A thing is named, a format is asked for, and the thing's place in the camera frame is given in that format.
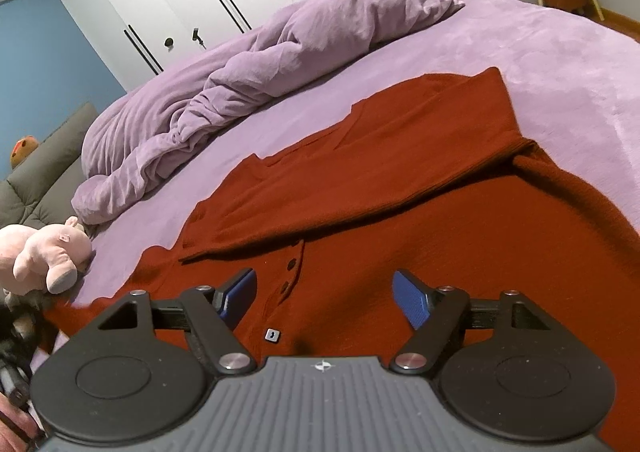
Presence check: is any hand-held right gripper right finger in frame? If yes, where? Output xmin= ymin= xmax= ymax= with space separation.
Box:
xmin=390 ymin=269 xmax=551 ymax=375

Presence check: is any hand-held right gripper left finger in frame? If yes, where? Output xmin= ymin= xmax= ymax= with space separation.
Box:
xmin=92 ymin=268 xmax=258 ymax=377

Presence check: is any rust-red towel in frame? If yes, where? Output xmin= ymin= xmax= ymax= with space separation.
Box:
xmin=44 ymin=68 xmax=640 ymax=452

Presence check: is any pink plush pig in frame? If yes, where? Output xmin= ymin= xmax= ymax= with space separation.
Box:
xmin=0 ymin=216 xmax=94 ymax=295

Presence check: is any purple crumpled duvet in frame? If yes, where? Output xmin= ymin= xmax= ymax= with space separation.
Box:
xmin=71 ymin=0 xmax=466 ymax=225

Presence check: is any green pillow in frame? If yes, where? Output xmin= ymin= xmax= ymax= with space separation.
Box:
xmin=0 ymin=102 xmax=99 ymax=227

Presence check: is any orange plush toy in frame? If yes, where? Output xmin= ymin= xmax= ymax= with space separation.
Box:
xmin=10 ymin=135 xmax=40 ymax=171

